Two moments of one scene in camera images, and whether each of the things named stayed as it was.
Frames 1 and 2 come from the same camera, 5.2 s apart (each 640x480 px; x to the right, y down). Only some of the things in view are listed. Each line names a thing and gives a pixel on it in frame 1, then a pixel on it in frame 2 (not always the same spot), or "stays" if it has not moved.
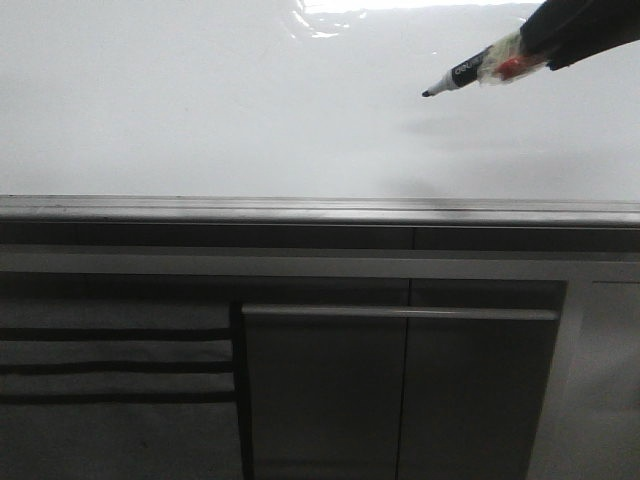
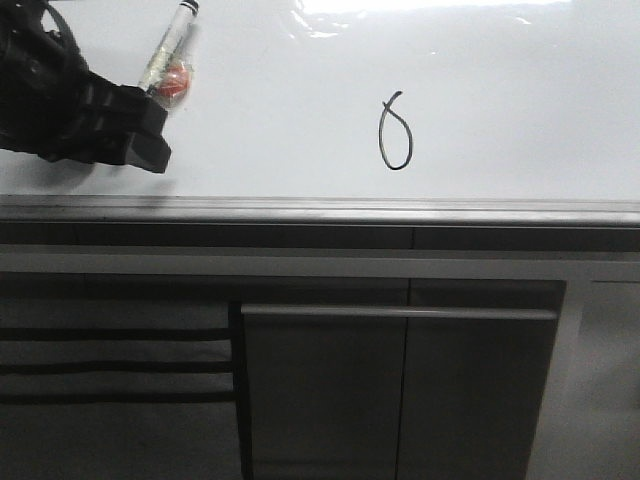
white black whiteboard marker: (504, 60) to (168, 73)
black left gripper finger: (562, 32) to (46, 84)
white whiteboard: (303, 113) stays
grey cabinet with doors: (319, 352) stays
